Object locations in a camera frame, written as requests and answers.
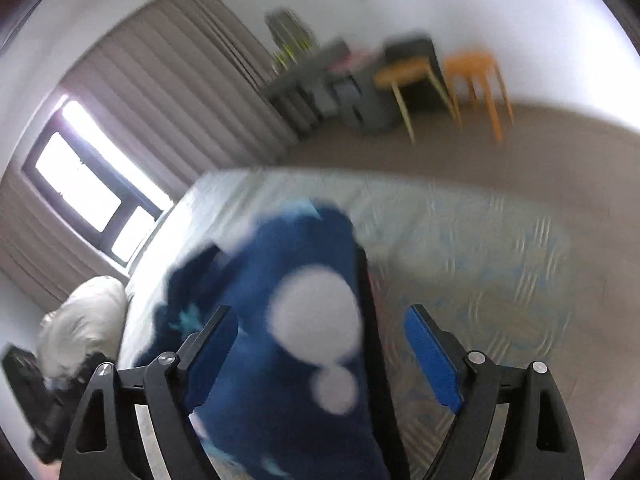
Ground dark framed window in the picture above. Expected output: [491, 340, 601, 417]
[22, 97, 175, 270]

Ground bed with patterned bedspread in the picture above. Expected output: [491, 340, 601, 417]
[117, 167, 575, 480]

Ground green potted plant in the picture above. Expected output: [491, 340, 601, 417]
[265, 7, 316, 53]

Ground pink cloth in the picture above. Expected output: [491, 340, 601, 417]
[337, 49, 383, 73]

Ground blue fleece printed pants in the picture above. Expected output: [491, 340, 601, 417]
[132, 200, 401, 480]

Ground folded beige duvet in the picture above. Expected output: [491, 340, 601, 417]
[39, 276, 129, 388]

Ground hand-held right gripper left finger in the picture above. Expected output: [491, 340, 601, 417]
[59, 305, 240, 480]

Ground group of green bottles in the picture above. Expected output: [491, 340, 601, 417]
[272, 35, 316, 70]

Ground orange stool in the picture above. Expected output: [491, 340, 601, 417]
[442, 47, 517, 143]

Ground grey storage bin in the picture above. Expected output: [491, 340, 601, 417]
[331, 76, 402, 135]

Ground grey desk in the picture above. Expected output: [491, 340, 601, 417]
[262, 37, 366, 133]

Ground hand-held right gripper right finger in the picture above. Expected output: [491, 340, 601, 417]
[405, 304, 585, 480]

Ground yellow wooden stool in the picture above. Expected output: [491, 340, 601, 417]
[372, 34, 458, 145]

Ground beige curtain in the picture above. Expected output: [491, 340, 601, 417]
[59, 0, 303, 202]
[0, 167, 128, 313]

